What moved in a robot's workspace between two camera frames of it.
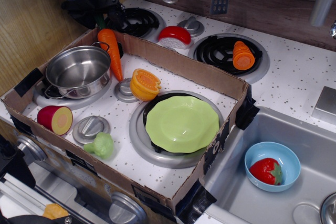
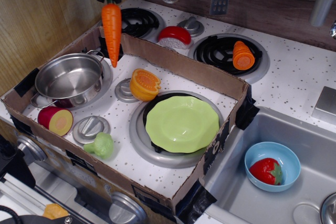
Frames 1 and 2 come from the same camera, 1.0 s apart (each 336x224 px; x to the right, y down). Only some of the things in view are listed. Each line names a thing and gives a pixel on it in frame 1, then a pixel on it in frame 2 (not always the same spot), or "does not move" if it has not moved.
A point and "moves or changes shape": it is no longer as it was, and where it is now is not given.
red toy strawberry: x=268 y=170 does not move
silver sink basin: x=311 y=200 does not move
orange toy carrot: x=105 y=36 moves or changes shape
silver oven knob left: x=32 y=152 does not move
